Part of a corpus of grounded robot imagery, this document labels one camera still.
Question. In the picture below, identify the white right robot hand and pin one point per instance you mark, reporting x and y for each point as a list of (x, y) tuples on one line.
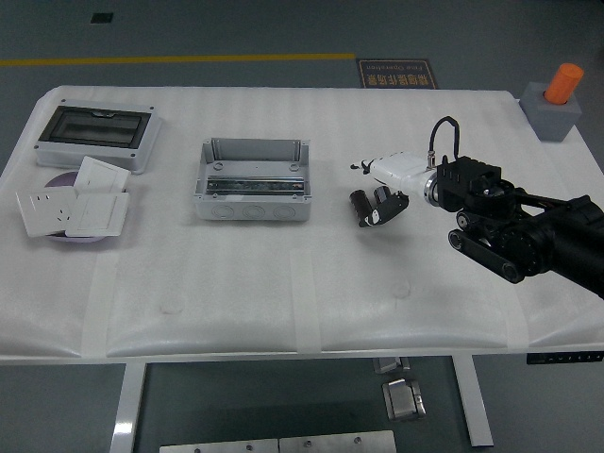
[(401, 167)]

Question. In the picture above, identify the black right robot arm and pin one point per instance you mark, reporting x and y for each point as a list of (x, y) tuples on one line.
[(542, 236)]

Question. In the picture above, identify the grey open junction box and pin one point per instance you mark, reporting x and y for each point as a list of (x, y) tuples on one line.
[(250, 212)]

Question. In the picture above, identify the grey distribution box, dark window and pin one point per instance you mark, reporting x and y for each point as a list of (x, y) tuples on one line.
[(94, 125)]

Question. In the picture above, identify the brown floor sign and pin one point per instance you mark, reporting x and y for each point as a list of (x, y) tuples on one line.
[(396, 71)]

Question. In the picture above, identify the grey block holder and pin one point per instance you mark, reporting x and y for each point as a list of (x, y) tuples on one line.
[(552, 122)]

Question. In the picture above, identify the white foam mat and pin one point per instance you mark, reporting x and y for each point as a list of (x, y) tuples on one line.
[(283, 283)]

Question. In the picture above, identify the orange cylinder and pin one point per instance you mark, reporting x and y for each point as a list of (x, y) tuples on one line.
[(564, 82)]

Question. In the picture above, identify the small metal foot block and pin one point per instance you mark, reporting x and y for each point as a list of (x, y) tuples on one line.
[(389, 365)]

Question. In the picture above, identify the large metal foot block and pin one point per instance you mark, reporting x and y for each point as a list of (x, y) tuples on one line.
[(401, 401)]

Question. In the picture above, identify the white table leg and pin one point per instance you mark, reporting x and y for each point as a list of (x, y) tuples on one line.
[(472, 401), (127, 410)]

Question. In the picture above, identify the black table control panel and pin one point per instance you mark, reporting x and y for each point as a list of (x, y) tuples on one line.
[(566, 357)]

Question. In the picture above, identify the grey metal plate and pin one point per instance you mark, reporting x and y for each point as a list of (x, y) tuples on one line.
[(217, 447), (337, 443)]

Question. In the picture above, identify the purple plate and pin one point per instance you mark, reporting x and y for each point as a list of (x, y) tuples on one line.
[(61, 181)]

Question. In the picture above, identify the metal mounting rail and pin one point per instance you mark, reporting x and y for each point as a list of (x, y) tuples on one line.
[(245, 185)]

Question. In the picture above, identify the white wall switch panel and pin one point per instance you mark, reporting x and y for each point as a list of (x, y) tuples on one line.
[(96, 214), (101, 175)]

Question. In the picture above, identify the white wall socket panel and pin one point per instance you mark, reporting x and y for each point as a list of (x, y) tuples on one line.
[(45, 212)]

